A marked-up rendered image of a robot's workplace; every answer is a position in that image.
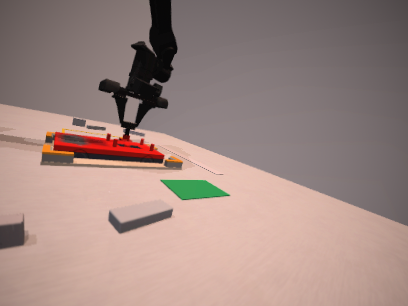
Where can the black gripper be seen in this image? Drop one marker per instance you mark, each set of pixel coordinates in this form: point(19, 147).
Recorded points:
point(120, 94)

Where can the beige and black wheel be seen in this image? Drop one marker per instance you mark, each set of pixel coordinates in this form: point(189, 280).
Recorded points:
point(128, 125)

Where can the green flat square mat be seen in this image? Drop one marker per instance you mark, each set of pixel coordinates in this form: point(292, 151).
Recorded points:
point(194, 189)

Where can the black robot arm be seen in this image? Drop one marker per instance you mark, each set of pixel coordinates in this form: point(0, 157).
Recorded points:
point(164, 45)

